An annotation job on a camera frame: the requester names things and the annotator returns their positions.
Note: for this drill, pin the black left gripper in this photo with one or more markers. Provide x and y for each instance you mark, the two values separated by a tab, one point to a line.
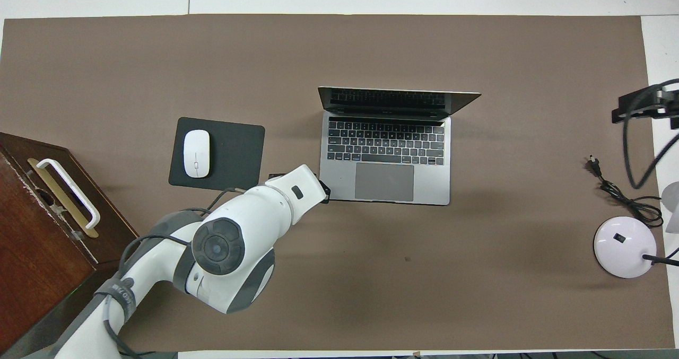
276	177

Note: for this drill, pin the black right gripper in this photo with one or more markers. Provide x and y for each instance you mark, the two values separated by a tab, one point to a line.
671	102

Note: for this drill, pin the silver grey laptop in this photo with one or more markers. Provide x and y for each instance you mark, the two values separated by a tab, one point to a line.
387	184

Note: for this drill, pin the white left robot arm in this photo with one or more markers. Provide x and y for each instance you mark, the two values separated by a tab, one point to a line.
238	226

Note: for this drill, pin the black mouse pad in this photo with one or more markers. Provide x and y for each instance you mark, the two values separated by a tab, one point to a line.
233	157

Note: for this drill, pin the white computer mouse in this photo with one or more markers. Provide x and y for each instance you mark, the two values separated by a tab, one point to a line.
197	153

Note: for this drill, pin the white desk lamp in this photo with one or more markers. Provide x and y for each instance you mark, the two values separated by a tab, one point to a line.
615	253

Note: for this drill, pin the brown table mat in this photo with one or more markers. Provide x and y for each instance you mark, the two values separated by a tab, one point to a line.
371	46

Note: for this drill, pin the dark wooden box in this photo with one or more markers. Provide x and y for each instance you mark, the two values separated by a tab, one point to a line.
32	263

